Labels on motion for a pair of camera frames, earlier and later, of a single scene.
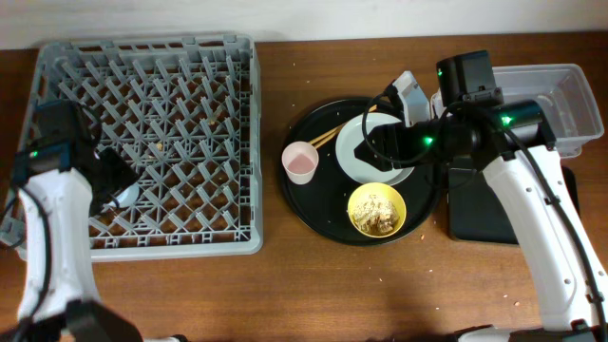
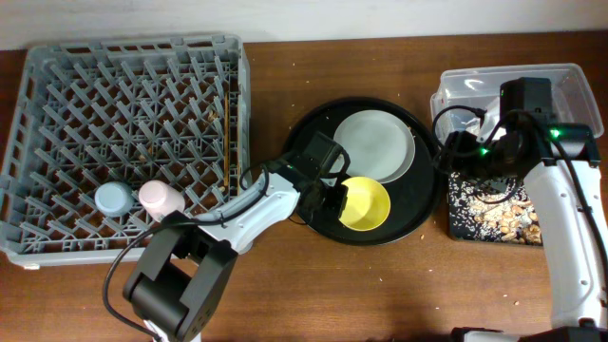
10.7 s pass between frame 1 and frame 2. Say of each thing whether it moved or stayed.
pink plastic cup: moved
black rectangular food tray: stayed
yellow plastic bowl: moved
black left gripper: moved
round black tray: stayed
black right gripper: moved
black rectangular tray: moved
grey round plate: stayed
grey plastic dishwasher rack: stayed
